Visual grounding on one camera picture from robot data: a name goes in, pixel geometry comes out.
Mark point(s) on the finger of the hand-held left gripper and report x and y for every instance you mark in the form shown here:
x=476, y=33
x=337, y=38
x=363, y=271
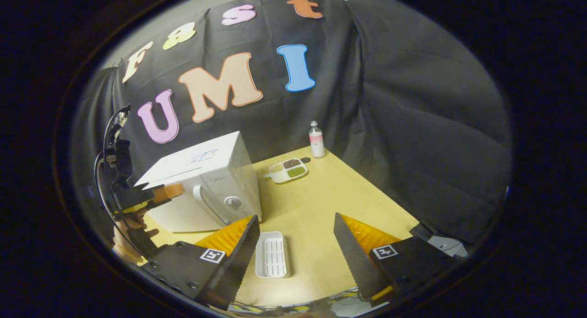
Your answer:
x=144, y=196

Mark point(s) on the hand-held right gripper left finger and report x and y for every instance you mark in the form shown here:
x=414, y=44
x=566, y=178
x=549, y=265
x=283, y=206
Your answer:
x=238, y=263

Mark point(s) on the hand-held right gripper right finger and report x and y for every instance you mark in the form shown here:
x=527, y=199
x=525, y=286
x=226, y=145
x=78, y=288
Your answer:
x=353, y=258

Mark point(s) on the white microwave oven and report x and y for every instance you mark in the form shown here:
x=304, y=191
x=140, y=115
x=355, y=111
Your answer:
x=215, y=171

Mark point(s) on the white rectangular tray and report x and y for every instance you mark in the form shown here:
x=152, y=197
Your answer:
x=273, y=254

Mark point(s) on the divided dish with grains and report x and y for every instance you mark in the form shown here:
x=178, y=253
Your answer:
x=286, y=171

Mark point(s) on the small pink label bottle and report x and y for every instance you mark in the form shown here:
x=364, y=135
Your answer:
x=316, y=144

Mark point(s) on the black backdrop cloth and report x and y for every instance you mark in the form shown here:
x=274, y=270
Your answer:
x=412, y=125

